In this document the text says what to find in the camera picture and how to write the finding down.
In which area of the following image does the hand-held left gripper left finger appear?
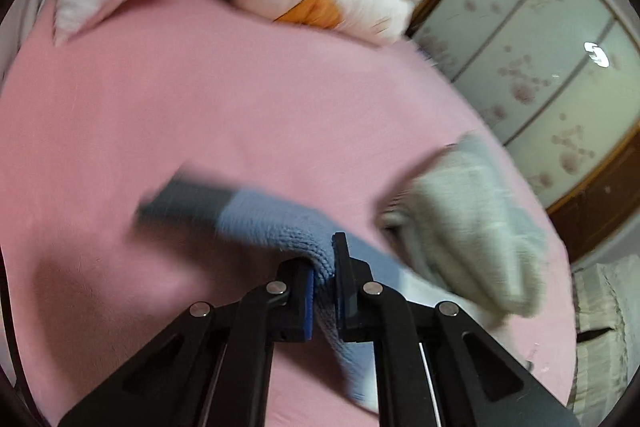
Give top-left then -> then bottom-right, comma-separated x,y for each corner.
57,257 -> 316,427

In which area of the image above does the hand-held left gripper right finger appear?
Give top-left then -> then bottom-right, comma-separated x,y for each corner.
332,232 -> 581,427

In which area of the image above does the blue sock with grey cuff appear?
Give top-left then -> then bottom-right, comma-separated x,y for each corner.
135,167 -> 426,415

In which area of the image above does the beige sock with white cuff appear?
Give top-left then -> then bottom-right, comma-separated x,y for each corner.
375,132 -> 548,323

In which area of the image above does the white lace furniture cover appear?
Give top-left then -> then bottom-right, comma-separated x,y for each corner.
570,254 -> 638,423

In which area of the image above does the brown wooden door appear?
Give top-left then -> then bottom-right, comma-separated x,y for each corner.
545,142 -> 640,265

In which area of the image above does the floral sliding door wardrobe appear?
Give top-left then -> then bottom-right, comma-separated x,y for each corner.
405,0 -> 640,208

